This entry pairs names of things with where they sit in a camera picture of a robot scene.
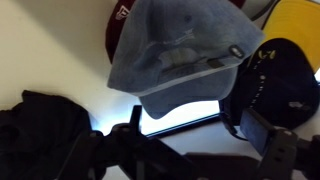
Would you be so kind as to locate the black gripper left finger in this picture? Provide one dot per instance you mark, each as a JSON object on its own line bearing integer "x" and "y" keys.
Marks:
{"x": 140, "y": 153}

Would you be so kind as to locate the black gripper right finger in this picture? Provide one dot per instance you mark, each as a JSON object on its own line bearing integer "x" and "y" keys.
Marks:
{"x": 266, "y": 143}

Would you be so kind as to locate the blue-grey denim cap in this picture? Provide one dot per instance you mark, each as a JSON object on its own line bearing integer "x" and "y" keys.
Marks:
{"x": 180, "y": 40}

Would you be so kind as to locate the black and yellow cap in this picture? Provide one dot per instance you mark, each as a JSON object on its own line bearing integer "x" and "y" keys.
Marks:
{"x": 280, "y": 76}

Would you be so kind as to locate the maroon cap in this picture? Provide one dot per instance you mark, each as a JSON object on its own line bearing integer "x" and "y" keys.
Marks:
{"x": 115, "y": 26}

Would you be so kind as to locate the black cloth garment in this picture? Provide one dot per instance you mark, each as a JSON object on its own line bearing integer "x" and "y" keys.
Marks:
{"x": 40, "y": 133}

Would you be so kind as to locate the black window frame bar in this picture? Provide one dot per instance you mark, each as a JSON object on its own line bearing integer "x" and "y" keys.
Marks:
{"x": 183, "y": 127}

